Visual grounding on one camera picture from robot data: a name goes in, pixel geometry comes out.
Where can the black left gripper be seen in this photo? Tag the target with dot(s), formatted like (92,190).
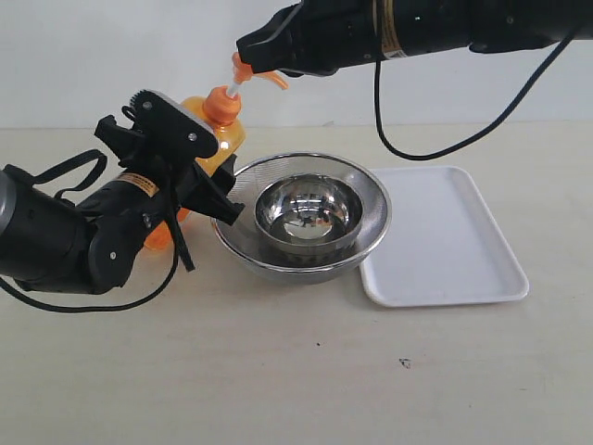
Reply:
(158,156)

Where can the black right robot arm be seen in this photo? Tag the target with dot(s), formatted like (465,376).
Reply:
(417,28)

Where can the white plastic tray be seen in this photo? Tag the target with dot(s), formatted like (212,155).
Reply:
(443,246)

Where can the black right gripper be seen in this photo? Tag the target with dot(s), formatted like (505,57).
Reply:
(315,38)

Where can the orange soap pump bottle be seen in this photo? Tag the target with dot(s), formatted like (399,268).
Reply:
(220,110)

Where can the small stainless steel bowl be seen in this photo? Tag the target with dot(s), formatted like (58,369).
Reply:
(309,213)

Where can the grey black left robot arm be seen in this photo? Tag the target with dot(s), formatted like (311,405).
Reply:
(78,227)

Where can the steel mesh strainer basin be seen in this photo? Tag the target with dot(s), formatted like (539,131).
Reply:
(246,244)

